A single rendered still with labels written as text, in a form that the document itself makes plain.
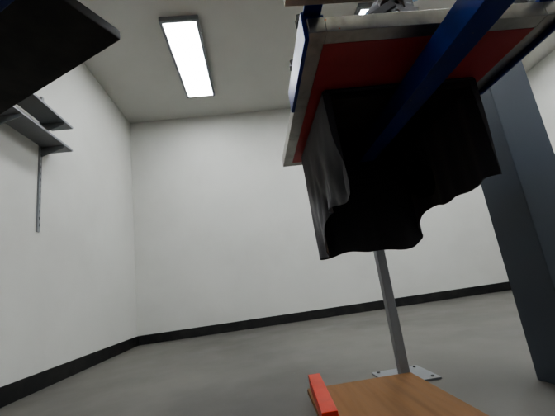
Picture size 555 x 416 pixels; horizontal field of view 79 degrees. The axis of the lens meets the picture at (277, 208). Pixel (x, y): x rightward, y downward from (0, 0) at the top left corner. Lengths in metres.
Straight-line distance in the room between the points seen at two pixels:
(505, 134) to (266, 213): 3.50
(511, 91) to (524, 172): 0.33
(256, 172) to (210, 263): 1.40
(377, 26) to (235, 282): 3.92
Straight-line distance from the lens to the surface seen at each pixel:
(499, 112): 1.54
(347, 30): 0.82
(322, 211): 1.17
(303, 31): 0.81
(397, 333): 1.66
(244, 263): 4.47
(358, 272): 4.65
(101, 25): 0.74
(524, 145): 1.54
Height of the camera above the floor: 0.44
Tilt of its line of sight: 13 degrees up
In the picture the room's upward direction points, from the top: 8 degrees counter-clockwise
